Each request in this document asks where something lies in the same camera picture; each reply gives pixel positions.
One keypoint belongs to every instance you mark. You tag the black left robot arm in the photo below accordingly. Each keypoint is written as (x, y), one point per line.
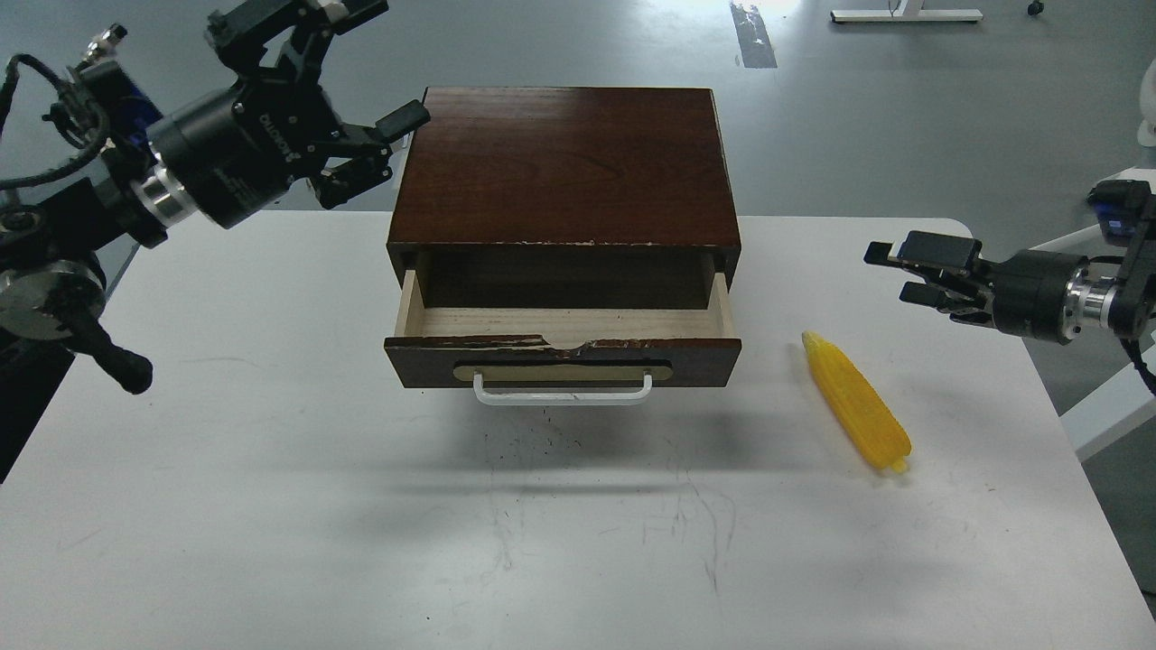
(137, 172)

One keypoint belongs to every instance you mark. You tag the dark wooden drawer cabinet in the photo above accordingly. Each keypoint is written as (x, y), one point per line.
(566, 197)

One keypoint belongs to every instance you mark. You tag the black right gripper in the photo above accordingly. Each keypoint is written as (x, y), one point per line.
(1029, 291)

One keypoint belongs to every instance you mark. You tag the yellow plastic corn cob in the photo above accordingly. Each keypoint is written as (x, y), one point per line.
(872, 428)

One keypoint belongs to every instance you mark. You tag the wooden drawer with white handle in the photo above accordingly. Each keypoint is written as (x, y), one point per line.
(603, 326)

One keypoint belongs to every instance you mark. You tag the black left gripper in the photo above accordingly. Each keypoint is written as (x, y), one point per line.
(241, 147)

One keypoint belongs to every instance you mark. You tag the white desk frame base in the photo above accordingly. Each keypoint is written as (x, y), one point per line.
(906, 12)

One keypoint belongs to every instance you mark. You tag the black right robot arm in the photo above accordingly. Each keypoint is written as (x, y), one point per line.
(1115, 292)

